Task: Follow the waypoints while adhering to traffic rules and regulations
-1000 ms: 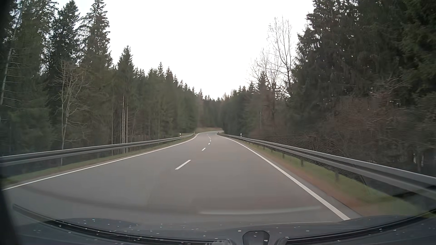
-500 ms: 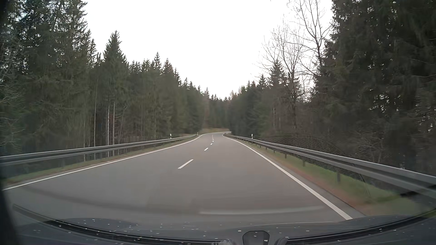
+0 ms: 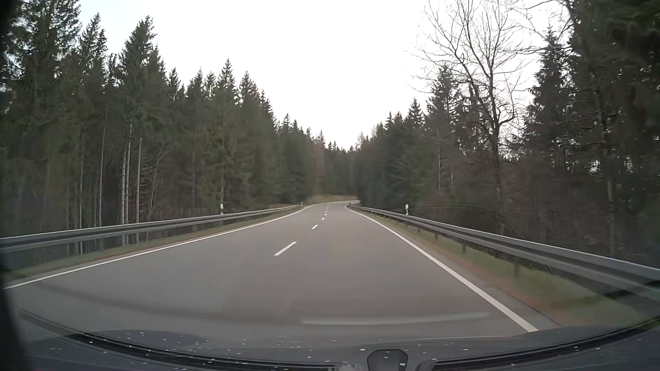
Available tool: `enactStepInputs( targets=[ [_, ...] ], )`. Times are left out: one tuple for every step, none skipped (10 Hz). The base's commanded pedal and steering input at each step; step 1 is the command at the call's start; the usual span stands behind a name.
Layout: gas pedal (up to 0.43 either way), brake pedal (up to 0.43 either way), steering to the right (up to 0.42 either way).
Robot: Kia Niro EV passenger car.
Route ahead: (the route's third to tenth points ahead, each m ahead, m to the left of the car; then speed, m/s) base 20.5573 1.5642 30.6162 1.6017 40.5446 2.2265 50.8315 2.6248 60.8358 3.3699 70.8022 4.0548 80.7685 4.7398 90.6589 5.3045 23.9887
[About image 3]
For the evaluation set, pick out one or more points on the grass bank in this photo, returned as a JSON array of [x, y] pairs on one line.
[[330, 198]]

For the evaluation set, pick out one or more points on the grey asphalt road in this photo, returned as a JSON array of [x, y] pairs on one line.
[[340, 278]]

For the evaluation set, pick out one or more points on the road markings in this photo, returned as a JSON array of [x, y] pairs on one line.
[[457, 276]]

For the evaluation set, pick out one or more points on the car's own bonnet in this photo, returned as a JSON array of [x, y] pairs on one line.
[[330, 350]]

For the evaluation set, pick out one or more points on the dark conifer wood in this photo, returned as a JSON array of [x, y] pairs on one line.
[[129, 139], [541, 154]]

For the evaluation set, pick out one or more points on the grey metal guard rail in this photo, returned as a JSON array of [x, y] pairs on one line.
[[129, 228], [541, 253]]

